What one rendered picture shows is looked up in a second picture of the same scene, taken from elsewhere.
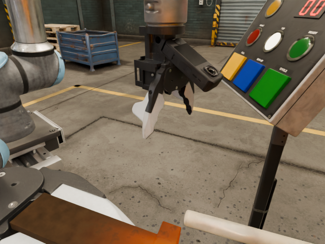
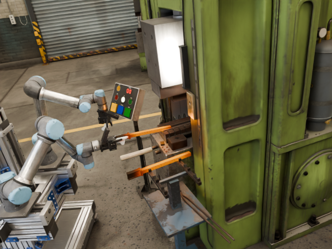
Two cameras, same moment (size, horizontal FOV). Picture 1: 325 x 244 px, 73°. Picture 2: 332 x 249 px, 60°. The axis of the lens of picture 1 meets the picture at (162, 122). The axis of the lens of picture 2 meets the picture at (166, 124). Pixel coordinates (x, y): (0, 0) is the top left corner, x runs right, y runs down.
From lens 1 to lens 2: 1.98 m
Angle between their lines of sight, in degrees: 32
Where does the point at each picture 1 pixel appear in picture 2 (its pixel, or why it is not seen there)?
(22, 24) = not seen: hidden behind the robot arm
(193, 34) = (17, 56)
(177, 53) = (109, 113)
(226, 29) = (53, 44)
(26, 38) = not seen: hidden behind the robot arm
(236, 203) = (133, 166)
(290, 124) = (135, 118)
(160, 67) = (105, 117)
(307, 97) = (136, 112)
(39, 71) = not seen: hidden behind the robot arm
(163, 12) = (104, 107)
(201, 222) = (126, 156)
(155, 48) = (102, 114)
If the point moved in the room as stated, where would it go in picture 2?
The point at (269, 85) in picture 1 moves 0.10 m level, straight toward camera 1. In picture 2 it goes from (127, 111) to (129, 116)
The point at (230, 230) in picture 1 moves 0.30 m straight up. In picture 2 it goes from (134, 153) to (128, 124)
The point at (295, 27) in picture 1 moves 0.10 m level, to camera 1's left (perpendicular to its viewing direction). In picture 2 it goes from (127, 96) to (117, 100)
